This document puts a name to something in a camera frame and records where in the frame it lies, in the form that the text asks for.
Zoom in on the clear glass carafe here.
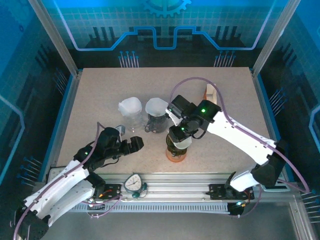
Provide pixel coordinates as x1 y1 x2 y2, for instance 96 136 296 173
123 114 146 133

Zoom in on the clear glass dripper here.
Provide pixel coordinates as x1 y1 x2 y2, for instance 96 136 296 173
117 97 144 120

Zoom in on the white paper coffee filter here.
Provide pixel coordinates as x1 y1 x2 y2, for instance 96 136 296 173
173 139 193 150
117 96 143 118
144 97 169 118

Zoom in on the smoky grey dripper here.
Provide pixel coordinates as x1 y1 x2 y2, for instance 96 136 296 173
144 98 169 121

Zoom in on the dark green glass dripper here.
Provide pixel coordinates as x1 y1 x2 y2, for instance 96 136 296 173
165 133 193 157

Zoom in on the orange plastic dripper cup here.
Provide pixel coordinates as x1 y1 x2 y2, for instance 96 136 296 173
165 147 188 164

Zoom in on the teal alarm clock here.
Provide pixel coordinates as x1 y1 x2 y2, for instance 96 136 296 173
123 171 148 200

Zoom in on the blue table edge strip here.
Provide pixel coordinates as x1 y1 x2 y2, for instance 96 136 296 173
252 69 296 182
37 71 83 181

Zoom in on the grey desk calculator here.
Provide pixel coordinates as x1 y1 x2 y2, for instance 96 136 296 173
262 183 292 193

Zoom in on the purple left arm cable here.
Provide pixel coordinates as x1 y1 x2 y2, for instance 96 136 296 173
12 121 108 240

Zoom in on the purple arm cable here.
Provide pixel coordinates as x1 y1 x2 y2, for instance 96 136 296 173
12 121 108 240
169 77 311 218

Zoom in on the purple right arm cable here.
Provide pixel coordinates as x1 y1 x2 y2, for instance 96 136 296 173
169 77 311 218

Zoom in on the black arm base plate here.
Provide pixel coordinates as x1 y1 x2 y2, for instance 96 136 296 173
208 183 255 201
103 183 123 200

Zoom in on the aluminium mounting rail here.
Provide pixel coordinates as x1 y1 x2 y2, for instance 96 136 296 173
53 172 298 202

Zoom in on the slotted grey cable duct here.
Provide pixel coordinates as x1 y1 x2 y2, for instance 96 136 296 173
67 201 231 215

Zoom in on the aluminium frame post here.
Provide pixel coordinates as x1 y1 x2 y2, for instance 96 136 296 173
251 0 302 76
27 0 83 77

